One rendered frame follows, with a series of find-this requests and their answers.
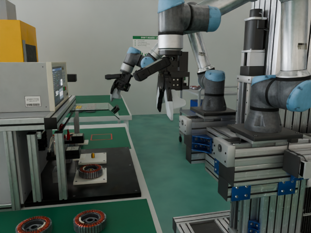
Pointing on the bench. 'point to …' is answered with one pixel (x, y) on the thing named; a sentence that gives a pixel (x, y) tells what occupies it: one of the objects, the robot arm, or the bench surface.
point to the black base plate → (117, 156)
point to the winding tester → (30, 86)
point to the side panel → (8, 174)
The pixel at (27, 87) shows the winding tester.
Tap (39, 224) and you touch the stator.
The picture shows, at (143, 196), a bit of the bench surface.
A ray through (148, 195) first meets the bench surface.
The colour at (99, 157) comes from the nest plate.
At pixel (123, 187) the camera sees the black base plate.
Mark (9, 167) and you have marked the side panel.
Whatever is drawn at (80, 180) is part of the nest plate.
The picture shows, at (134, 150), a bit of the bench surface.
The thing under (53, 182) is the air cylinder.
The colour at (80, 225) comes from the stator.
